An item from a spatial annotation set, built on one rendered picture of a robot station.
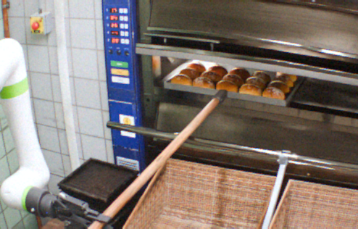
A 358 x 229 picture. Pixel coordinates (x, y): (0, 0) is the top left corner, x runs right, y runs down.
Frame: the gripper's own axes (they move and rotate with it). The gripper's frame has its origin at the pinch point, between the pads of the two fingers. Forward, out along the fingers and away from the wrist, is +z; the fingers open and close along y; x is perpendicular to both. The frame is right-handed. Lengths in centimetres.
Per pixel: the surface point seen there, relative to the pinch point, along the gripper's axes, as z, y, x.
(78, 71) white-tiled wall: -72, -1, -100
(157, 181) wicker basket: -26, 42, -86
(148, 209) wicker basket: -26, 50, -75
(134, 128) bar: -21, 3, -62
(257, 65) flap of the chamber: 20, -20, -84
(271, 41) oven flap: 23, -27, -94
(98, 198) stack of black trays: -40, 39, -59
